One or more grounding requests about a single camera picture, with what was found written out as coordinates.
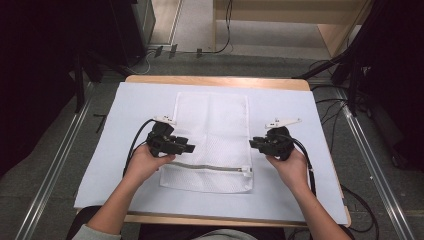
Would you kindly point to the person's right hand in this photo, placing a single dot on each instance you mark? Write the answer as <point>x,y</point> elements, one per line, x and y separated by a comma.
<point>290,168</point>

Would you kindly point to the black curtain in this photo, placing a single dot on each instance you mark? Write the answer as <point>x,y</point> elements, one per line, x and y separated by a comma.
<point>396,66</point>
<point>36,66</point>

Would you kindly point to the black tripod stand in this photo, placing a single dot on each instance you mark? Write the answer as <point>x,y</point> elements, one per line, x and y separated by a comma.
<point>80,80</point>
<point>353,80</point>

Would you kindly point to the wooden table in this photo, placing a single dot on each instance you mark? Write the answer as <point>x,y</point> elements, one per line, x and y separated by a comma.
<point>216,80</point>

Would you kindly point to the white mesh laundry bag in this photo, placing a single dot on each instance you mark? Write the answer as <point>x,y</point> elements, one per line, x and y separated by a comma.
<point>216,133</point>

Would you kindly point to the person's gray sleeve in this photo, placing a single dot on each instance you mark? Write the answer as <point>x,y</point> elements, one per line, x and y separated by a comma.
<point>95,233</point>

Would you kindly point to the light wooden bench frame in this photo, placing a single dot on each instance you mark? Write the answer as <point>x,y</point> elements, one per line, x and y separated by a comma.
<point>333,30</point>

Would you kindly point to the black cabinet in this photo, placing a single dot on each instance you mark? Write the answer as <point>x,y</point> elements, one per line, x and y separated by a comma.
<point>133,30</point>

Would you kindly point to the person's dark clothing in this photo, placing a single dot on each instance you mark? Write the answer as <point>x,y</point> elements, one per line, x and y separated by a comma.
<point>166,234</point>

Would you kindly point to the white table mat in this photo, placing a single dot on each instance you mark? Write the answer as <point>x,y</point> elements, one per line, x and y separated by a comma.
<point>133,100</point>

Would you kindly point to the metal floor rail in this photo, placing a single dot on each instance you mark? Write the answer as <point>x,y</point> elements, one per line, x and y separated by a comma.
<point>373,163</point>
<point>50,176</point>

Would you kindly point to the person's left hand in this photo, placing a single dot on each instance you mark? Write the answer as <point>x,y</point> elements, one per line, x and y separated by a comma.
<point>143,165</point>

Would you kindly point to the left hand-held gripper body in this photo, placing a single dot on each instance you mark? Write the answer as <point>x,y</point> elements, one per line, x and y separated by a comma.
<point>161,138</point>

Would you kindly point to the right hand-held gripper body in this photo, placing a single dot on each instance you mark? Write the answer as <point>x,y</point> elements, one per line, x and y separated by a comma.
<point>278,143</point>

